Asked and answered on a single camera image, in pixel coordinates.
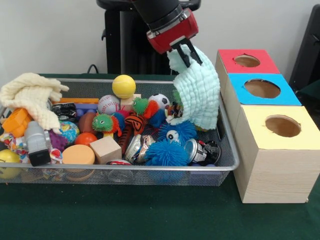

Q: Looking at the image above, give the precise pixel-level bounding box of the plain wooden cube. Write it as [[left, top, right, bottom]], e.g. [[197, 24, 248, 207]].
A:
[[89, 135, 123, 165]]

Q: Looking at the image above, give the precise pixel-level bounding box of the cream waffle cloth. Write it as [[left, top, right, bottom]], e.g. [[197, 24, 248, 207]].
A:
[[0, 72, 70, 134]]

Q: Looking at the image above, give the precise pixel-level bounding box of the wooden box with three holes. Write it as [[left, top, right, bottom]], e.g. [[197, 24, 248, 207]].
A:
[[213, 49, 320, 204]]

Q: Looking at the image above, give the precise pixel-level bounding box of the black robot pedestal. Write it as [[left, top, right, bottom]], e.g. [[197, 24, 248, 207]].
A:
[[96, 0, 202, 75]]

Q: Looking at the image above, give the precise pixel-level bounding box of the grey wire mesh bin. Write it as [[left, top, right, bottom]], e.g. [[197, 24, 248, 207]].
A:
[[0, 77, 241, 187]]

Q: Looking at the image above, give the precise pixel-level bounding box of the white toy baseball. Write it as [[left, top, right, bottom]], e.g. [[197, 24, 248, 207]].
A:
[[97, 94, 121, 116]]

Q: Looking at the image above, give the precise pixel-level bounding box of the crushed black drink can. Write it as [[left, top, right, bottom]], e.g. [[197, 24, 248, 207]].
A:
[[184, 138, 222, 166]]

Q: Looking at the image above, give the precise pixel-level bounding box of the blue spiky rubber ball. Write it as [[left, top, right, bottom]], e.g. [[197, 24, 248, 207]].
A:
[[158, 121, 198, 145], [144, 139, 190, 167]]

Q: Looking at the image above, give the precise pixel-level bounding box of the silver toy robot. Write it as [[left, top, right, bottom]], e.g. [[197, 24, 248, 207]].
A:
[[24, 121, 52, 167]]

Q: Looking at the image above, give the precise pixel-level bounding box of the light blue waffle cloth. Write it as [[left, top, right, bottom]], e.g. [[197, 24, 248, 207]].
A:
[[166, 44, 221, 131]]

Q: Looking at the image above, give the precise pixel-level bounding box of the yellow tennis ball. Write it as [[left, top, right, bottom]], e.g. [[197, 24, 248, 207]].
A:
[[111, 74, 137, 99]]

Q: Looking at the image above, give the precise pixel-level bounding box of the black upright panel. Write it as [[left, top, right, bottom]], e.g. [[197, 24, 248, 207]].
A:
[[288, 4, 320, 91]]

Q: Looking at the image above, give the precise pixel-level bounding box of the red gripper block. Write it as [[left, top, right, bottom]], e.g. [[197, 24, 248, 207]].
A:
[[146, 7, 204, 69]]

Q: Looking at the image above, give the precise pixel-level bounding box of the black and white soccer ball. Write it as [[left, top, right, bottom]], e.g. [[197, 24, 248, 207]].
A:
[[148, 93, 171, 110]]

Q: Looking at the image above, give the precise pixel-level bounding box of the orange foam disc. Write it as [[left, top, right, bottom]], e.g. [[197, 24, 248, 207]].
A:
[[61, 144, 96, 165]]

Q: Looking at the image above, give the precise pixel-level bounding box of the dark green table cloth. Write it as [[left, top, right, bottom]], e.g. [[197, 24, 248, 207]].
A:
[[296, 79, 320, 107], [0, 73, 320, 240]]

